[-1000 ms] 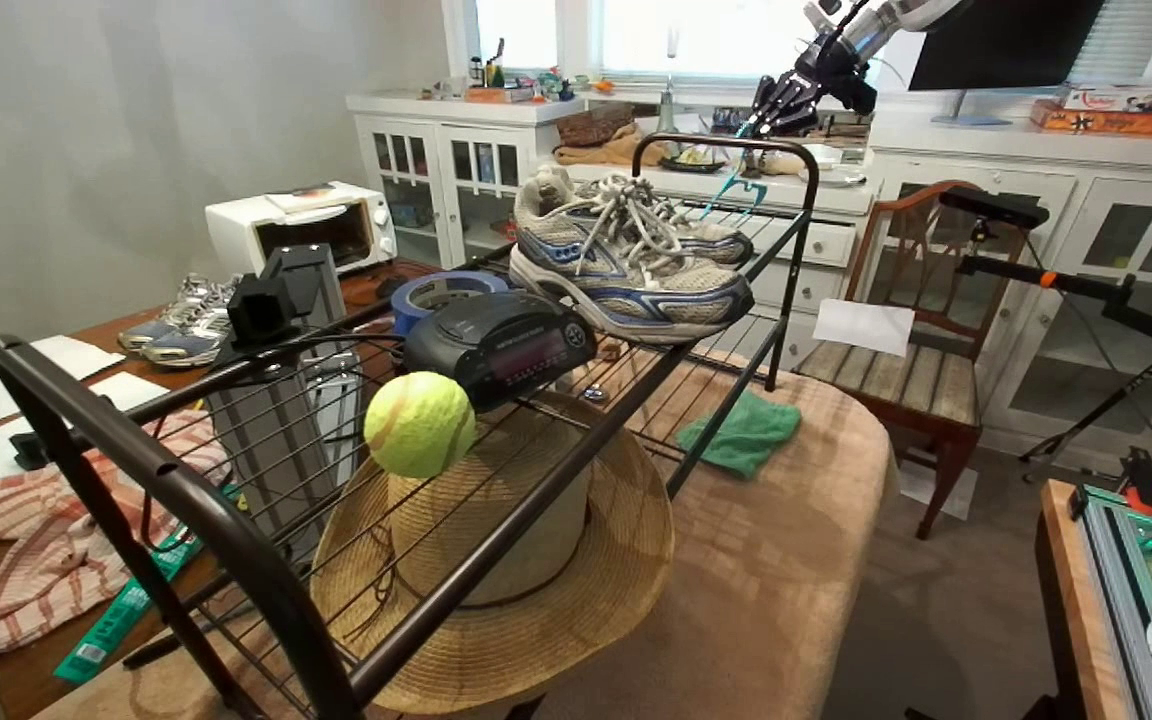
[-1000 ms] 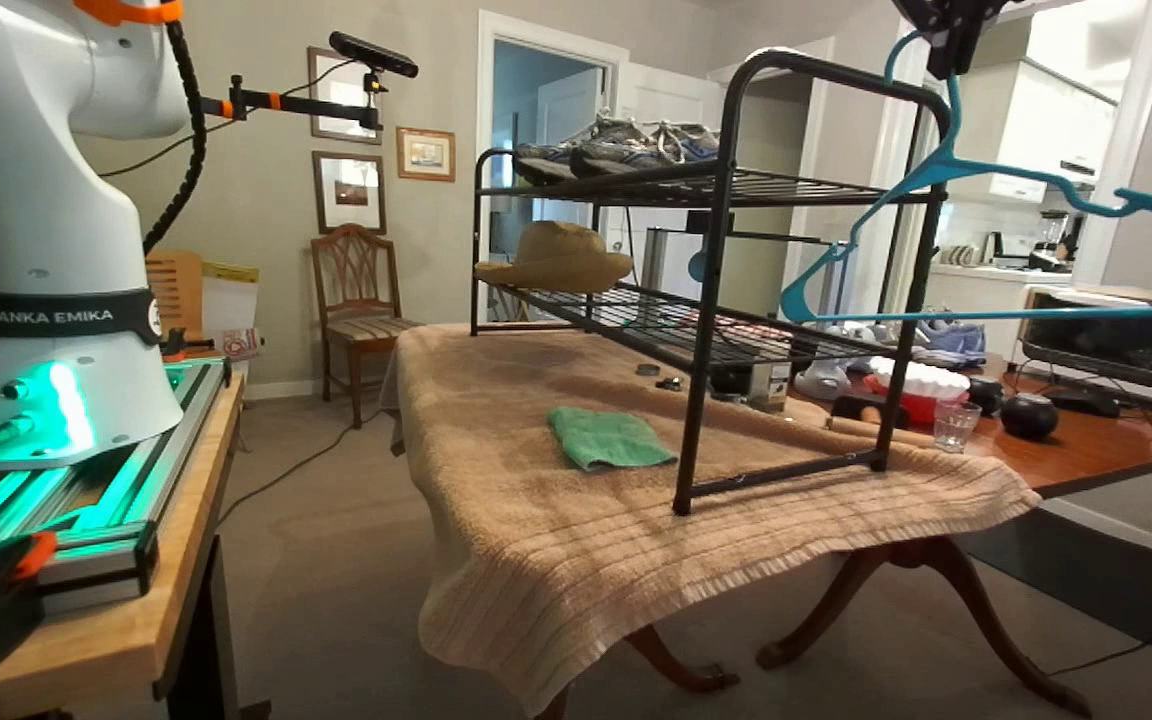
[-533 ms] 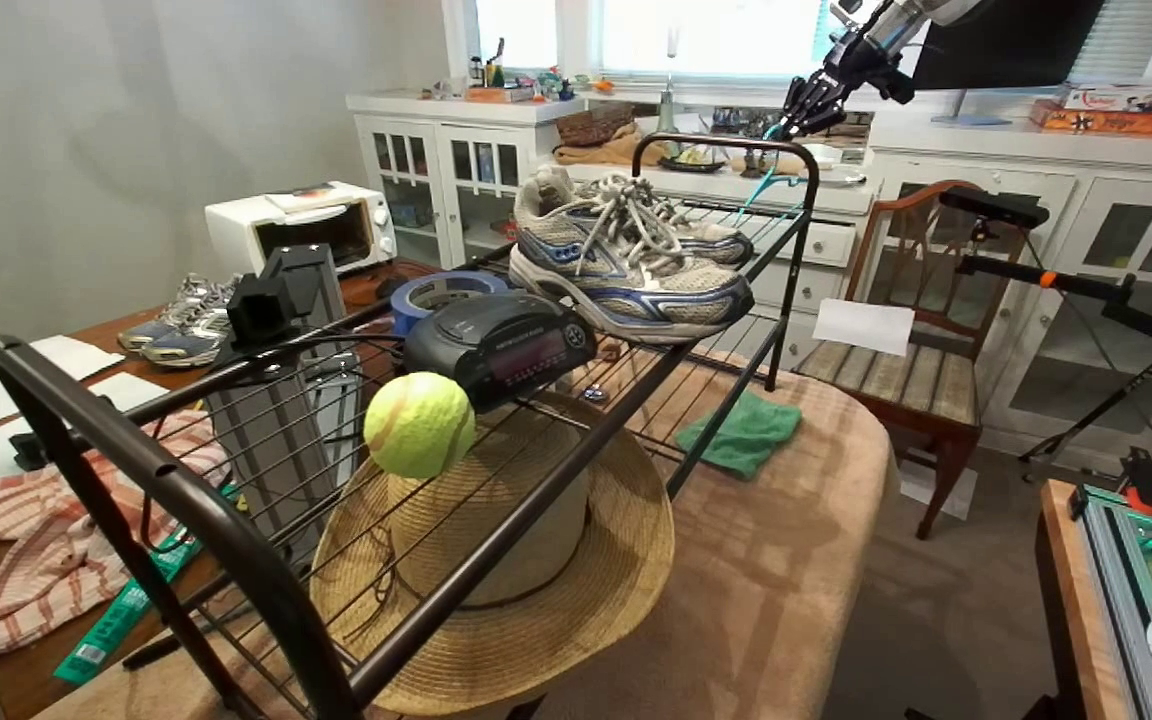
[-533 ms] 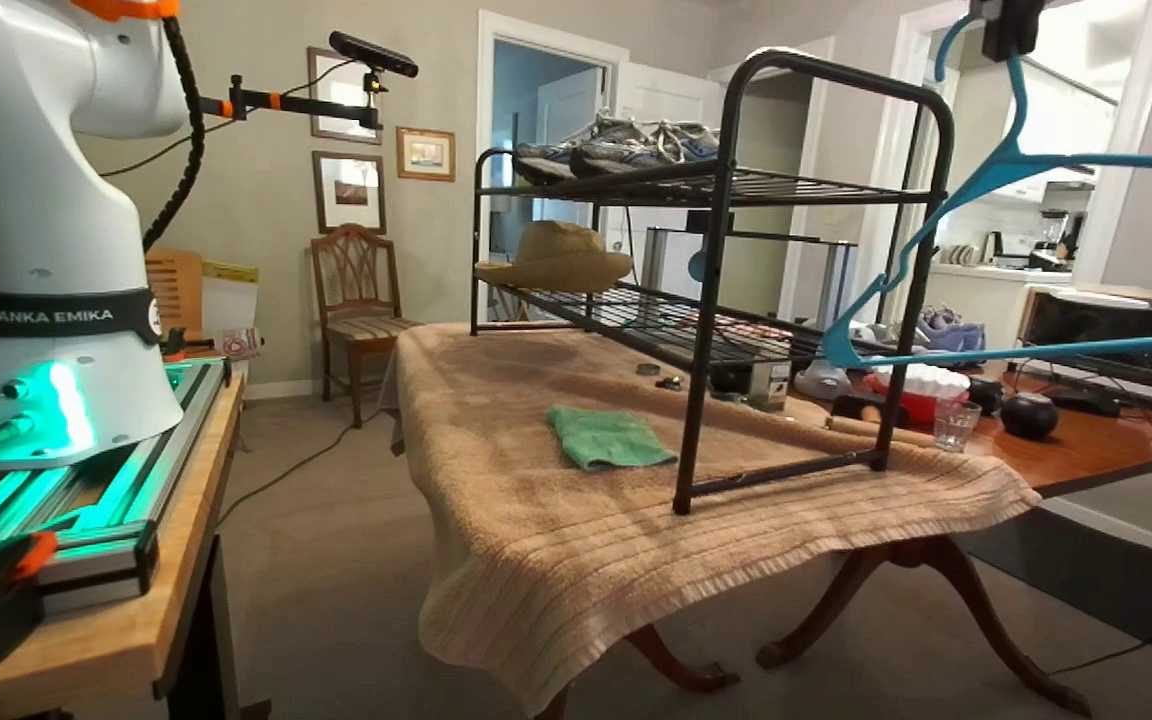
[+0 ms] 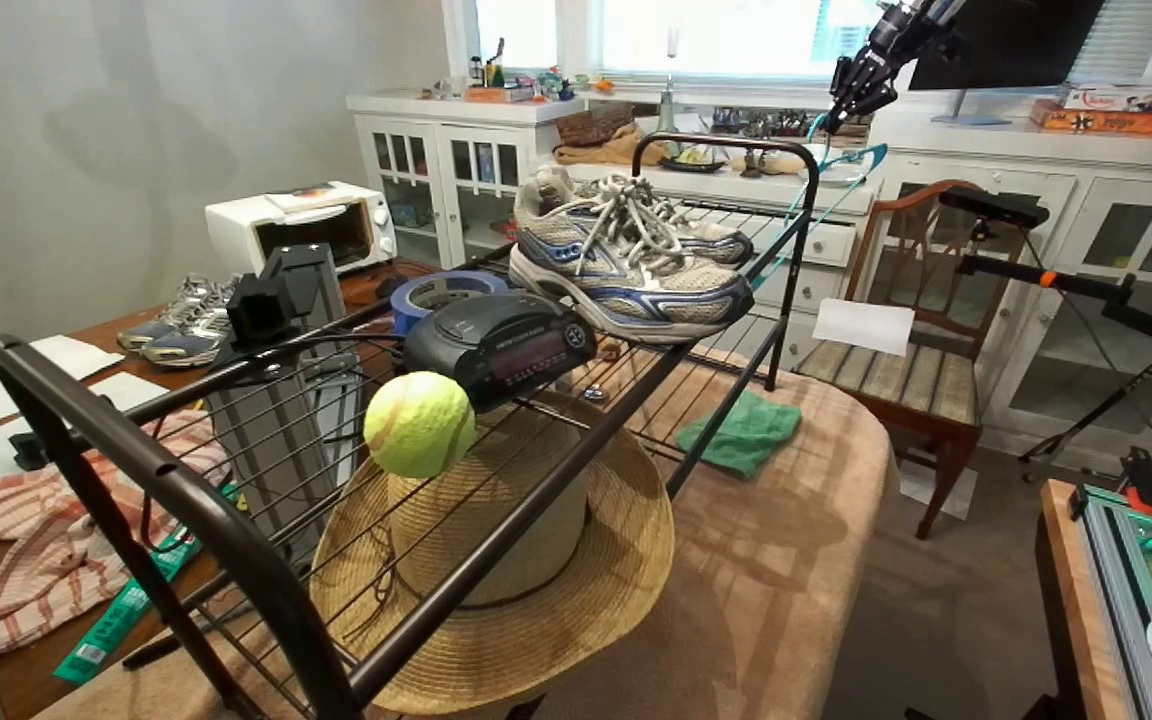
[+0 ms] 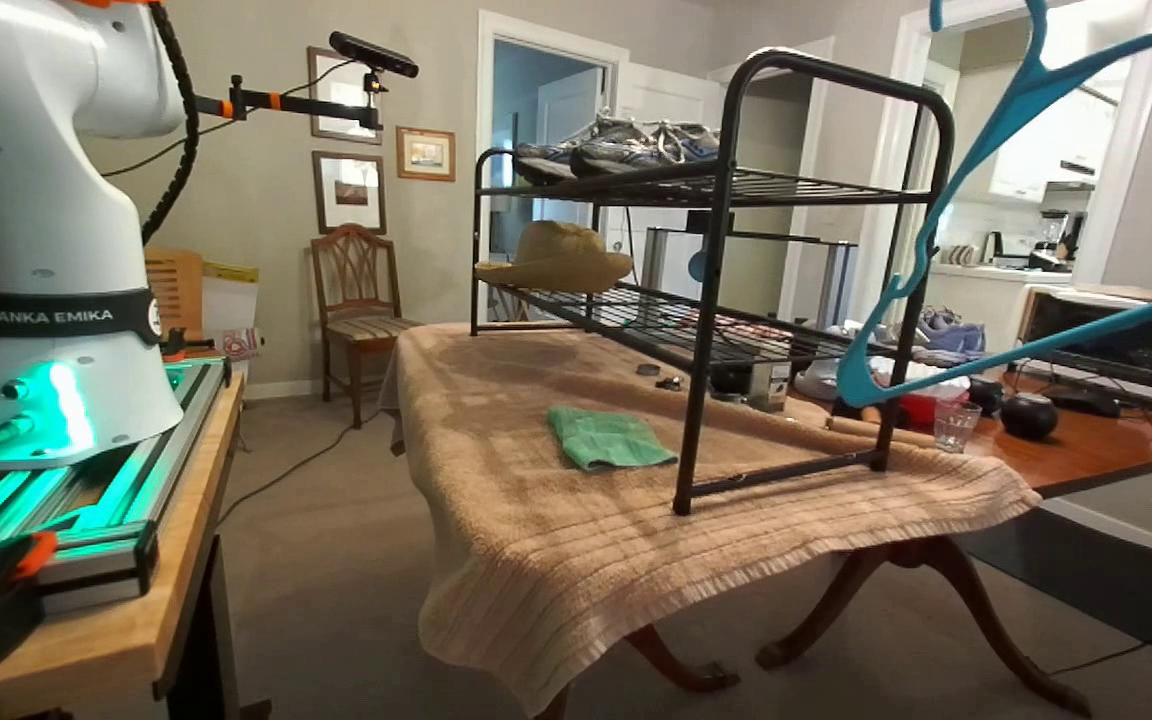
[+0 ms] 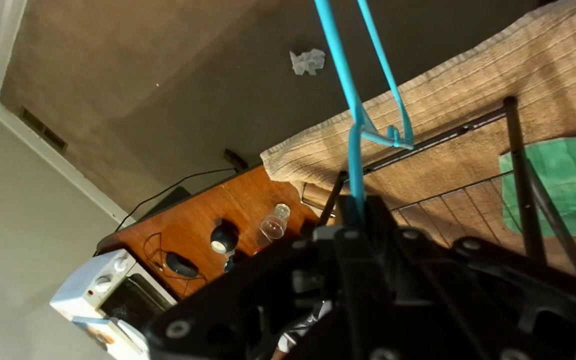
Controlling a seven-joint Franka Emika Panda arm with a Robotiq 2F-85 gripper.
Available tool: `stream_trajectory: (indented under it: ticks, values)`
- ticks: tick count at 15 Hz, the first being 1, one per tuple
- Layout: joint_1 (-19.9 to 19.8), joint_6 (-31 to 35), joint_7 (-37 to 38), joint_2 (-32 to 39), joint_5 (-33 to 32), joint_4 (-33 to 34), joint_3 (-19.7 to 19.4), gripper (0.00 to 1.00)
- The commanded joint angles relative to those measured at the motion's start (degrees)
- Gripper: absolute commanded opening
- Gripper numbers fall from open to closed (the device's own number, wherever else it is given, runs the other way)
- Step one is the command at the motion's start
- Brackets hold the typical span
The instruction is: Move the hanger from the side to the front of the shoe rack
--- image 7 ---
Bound black round object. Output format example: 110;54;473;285
206;218;242;258

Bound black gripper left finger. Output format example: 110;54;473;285
144;195;361;360

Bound clear plastic cup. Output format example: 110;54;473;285
256;202;294;246

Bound brown wooden dining table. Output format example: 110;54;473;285
95;164;321;302

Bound dark floor vent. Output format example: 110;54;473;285
18;106;68;153

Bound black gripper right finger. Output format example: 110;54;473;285
357;195;576;360

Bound white toaster oven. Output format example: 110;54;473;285
48;246;180;360

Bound black metal shoe rack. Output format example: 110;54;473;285
316;95;576;288

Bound teal plastic hanger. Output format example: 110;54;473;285
313;0;417;223

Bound black power cable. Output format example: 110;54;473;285
112;149;250;237

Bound green folded cloth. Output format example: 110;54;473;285
496;128;576;238

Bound small black oval object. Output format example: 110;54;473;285
164;250;202;281

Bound crumpled white paper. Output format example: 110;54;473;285
287;47;328;79

